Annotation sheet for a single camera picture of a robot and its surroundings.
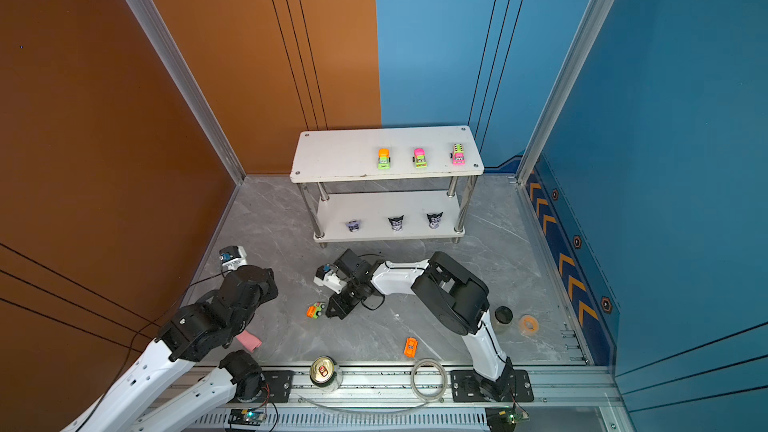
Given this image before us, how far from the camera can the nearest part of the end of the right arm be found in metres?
0.74

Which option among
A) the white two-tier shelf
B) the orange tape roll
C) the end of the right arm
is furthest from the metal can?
the orange tape roll

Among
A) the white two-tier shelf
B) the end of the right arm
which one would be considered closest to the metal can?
the end of the right arm

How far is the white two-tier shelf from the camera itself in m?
0.76

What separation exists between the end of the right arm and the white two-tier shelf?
196mm
